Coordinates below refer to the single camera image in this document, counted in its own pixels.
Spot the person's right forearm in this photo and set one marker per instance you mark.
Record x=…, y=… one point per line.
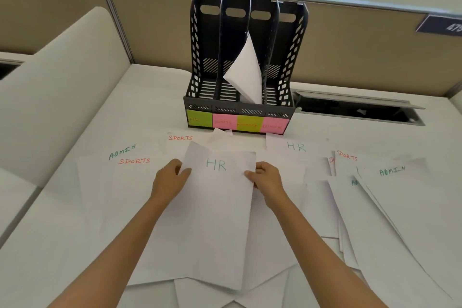
x=325, y=264

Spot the green sticky note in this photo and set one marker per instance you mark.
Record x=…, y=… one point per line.
x=199, y=119

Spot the black four-slot file organizer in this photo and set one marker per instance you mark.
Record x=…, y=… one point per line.
x=209, y=44

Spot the pink sticky note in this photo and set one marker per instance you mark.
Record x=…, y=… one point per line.
x=224, y=122
x=275, y=126

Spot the yellow sticky note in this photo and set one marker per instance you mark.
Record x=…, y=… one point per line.
x=249, y=123

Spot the person's left hand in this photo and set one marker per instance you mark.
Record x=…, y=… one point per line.
x=168, y=183

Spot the person's right hand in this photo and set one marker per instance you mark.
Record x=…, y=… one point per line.
x=270, y=183

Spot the dark blue partition sign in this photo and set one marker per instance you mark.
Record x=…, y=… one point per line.
x=444, y=24

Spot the paper bundle red lettering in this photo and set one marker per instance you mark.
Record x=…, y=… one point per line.
x=245, y=73

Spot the paper bundle large teal lettering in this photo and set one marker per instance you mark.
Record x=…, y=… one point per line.
x=216, y=217

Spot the person's left forearm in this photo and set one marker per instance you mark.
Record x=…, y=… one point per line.
x=115, y=257

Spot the pile of white paper sheets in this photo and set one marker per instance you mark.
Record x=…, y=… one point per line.
x=397, y=217

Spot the beige partition panel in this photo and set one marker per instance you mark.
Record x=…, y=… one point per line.
x=361, y=51
x=54, y=19

